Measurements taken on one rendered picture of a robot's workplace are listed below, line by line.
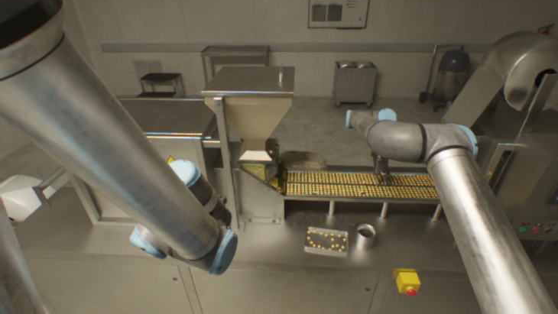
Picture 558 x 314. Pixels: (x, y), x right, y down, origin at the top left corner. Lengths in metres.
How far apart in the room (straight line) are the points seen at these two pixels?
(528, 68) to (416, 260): 0.89
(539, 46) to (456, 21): 4.13
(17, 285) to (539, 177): 1.35
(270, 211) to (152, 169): 1.13
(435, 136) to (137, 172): 0.72
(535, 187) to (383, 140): 0.63
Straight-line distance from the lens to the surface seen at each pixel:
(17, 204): 2.20
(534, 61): 1.39
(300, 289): 1.51
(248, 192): 1.40
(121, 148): 0.34
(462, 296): 1.70
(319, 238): 1.43
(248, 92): 1.06
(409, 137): 0.83
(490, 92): 1.39
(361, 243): 1.39
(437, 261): 1.50
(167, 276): 1.59
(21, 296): 0.52
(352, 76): 4.57
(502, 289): 0.67
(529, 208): 1.38
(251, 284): 1.50
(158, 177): 0.39
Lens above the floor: 1.89
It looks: 30 degrees down
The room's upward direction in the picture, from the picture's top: 1 degrees counter-clockwise
